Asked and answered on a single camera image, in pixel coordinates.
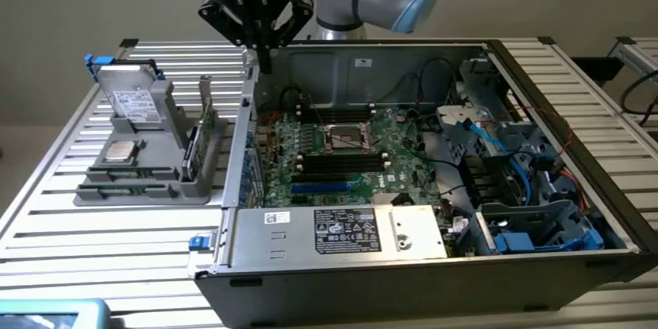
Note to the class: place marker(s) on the black RAM slot bank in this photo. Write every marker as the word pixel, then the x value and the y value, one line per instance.
pixel 342 161
pixel 334 114

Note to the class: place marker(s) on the green RAM stick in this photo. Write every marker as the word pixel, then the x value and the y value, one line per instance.
pixel 128 171

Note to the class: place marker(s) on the silver hard disk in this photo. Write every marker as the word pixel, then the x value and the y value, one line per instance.
pixel 125 94

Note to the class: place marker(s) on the metal CPU socket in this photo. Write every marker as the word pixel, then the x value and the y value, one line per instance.
pixel 347 137

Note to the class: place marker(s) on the silver CPU chip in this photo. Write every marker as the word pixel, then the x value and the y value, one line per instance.
pixel 121 150

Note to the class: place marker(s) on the black expansion slot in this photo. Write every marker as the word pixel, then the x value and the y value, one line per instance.
pixel 323 178

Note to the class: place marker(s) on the metal drive cage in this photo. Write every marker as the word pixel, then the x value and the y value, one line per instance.
pixel 472 121

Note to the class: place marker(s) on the grey parts rack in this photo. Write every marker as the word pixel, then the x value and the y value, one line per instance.
pixel 195 190

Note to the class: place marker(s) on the blue expansion slot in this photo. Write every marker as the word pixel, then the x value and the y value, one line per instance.
pixel 319 188

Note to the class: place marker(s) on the green motherboard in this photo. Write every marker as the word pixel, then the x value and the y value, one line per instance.
pixel 359 186

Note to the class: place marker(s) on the silver finned heatsink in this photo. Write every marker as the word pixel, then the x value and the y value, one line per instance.
pixel 388 199

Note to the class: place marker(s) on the silver power supply unit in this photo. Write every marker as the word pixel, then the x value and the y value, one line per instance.
pixel 328 236

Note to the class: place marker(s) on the blue case latch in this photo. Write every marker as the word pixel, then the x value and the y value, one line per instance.
pixel 201 242

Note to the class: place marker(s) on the slatted aluminium side table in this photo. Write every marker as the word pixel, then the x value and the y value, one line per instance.
pixel 642 48

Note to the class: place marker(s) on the grey disk bay blue clips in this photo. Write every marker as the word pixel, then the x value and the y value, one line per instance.
pixel 534 225

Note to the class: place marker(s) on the open black PC case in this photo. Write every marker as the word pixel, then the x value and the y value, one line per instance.
pixel 390 294

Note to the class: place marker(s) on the teal plastic box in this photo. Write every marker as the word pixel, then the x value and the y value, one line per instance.
pixel 51 315

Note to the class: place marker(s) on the blue disk bracket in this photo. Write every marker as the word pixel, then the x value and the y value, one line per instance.
pixel 97 61

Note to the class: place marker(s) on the graphics card with bracket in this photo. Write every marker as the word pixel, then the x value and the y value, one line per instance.
pixel 197 140

